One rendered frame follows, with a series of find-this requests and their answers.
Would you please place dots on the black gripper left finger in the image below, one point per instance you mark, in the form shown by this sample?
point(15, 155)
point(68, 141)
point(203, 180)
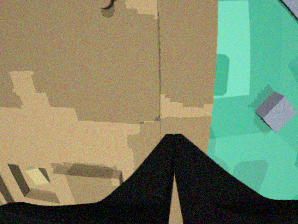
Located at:
point(145, 198)

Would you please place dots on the tan block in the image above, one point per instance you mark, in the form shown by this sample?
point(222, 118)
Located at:
point(38, 175)

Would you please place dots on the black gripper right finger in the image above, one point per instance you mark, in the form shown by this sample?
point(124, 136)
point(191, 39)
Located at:
point(209, 195)

